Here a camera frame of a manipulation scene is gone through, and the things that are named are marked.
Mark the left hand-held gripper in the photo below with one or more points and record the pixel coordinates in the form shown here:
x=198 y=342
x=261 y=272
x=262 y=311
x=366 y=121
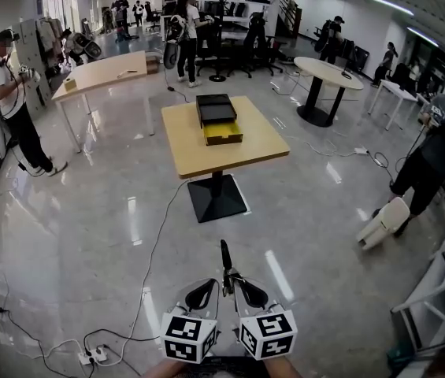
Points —
x=189 y=335

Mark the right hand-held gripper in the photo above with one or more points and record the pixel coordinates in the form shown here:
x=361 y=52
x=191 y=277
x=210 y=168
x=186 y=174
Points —
x=269 y=333

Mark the black drawer box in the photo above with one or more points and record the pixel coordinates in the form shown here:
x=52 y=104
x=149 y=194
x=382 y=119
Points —
x=215 y=110

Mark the person's right forearm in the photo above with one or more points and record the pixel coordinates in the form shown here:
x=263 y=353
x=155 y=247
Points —
x=283 y=368

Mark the person's left forearm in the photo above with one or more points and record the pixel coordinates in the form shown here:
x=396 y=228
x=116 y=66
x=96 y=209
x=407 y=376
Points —
x=165 y=369

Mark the person's white shoe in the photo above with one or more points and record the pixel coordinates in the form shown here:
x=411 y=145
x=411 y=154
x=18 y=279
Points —
x=231 y=337

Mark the person's patterned shirt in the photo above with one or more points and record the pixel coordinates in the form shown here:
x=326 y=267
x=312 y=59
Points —
x=222 y=366

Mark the white power strip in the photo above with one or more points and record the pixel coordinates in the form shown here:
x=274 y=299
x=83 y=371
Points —
x=93 y=356

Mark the cream shell backpack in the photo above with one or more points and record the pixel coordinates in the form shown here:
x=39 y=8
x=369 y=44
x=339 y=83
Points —
x=387 y=221

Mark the white power adapter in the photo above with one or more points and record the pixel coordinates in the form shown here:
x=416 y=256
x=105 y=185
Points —
x=361 y=150

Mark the white metal shelf unit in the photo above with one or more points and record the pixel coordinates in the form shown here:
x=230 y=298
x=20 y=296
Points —
x=438 y=290

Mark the round white table black base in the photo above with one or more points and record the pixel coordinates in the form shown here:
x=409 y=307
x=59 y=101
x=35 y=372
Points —
x=324 y=71

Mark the stack of wooden boxes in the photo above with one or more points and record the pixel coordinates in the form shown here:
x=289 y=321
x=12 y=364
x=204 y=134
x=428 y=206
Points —
x=152 y=63

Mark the row of black office chairs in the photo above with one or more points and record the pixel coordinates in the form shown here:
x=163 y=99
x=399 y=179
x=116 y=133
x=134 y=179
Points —
x=253 y=49

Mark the black shell backpack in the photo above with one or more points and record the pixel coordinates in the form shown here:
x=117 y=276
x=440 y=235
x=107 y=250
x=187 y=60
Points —
x=170 y=55

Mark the long wooden table white legs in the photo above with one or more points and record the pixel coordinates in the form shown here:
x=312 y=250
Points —
x=104 y=71

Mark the black coat stand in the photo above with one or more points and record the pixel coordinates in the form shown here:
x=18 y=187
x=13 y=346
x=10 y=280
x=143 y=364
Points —
x=219 y=34

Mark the small white desk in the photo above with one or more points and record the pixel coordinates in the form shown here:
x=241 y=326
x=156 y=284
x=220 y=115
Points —
x=397 y=91

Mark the wooden tissue box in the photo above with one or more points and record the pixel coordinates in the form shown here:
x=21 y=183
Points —
x=70 y=84

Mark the grey locker cabinet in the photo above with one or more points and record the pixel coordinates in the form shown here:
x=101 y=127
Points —
x=29 y=49

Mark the square wooden pedestal table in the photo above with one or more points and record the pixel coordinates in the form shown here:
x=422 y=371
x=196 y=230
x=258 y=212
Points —
x=190 y=140

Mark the clothes rail with garments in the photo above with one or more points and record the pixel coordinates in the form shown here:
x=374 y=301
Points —
x=50 y=38

